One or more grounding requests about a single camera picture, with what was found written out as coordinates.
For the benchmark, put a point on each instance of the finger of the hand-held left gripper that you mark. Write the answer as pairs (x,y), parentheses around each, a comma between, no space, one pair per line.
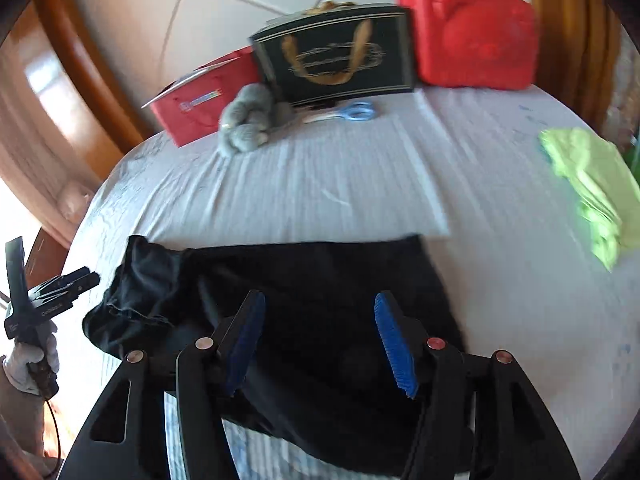
(85,285)
(75,276)

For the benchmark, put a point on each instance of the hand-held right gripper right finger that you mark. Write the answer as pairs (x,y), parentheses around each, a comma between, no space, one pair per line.
(396,345)

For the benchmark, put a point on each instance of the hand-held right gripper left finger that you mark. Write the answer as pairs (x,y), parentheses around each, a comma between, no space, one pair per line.
(245,345)

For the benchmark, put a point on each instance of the black printed t-shirt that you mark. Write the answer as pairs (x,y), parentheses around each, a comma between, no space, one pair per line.
(310,285)

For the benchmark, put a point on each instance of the person's left forearm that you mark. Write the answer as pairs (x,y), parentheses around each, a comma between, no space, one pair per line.
(22,425)

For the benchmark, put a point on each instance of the person's left hand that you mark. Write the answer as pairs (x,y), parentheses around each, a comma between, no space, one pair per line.
(25,360)

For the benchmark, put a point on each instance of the red paper gift bag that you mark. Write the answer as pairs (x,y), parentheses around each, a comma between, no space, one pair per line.
(195,110)

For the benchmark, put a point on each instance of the grey plush toy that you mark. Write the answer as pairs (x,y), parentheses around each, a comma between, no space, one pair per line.
(247,120)

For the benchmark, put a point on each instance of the light green cloth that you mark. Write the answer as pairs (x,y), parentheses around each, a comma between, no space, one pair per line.
(595,185)

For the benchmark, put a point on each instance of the wooden framed padded headboard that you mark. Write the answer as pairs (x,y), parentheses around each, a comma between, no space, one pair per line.
(150,5)

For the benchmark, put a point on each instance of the red plastic carry case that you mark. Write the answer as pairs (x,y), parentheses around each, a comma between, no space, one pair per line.
(470,35)

